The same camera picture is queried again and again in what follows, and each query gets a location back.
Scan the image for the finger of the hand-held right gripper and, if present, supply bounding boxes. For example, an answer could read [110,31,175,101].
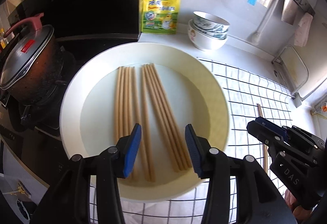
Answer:
[246,121,315,167]
[255,117,326,150]

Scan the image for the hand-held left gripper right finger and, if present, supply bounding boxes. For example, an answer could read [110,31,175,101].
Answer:
[184,124,298,224]

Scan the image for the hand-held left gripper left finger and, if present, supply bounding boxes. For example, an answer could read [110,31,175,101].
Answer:
[38,123,142,224]

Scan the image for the single wooden chopstick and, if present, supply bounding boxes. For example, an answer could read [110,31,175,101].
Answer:
[256,103,268,174]

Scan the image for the large cream round plate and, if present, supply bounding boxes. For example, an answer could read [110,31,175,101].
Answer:
[59,42,230,201]

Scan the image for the row of wooden chopsticks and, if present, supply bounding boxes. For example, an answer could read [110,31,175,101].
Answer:
[113,63,193,183]

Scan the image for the person's right hand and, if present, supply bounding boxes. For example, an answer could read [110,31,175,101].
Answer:
[285,188,316,221]

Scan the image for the metal cutting board rack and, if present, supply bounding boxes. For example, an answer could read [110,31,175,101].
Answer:
[272,44,310,108]

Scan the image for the white blue checkered cloth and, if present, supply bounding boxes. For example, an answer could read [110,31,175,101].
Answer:
[120,56,295,224]

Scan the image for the white cutting board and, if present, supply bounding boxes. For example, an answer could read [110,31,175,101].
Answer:
[280,46,309,100]

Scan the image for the pink hanging cloth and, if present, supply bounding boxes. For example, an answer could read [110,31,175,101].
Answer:
[294,12,314,47]

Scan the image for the large white bowl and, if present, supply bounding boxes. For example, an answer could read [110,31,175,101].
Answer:
[188,19,228,51]

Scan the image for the floral patterned bowl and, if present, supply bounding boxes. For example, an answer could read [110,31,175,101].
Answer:
[193,11,230,33]
[191,25,228,40]

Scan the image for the white hanging dish brush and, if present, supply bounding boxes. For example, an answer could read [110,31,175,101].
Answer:
[250,0,281,44]

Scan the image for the black gas stove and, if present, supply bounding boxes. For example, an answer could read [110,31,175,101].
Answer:
[0,33,140,189]

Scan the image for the dark brown cooking pot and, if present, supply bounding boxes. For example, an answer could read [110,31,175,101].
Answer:
[8,32,65,105]

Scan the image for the hanging steel cleaver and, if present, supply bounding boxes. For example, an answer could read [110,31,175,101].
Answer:
[281,0,303,24]

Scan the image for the yellow green refill pouch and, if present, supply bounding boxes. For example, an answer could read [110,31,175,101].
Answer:
[141,0,180,35]

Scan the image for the white wall socket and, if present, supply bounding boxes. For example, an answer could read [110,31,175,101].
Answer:
[310,102,327,115]

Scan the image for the glass lid pink handle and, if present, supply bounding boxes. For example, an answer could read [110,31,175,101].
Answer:
[0,12,55,90]

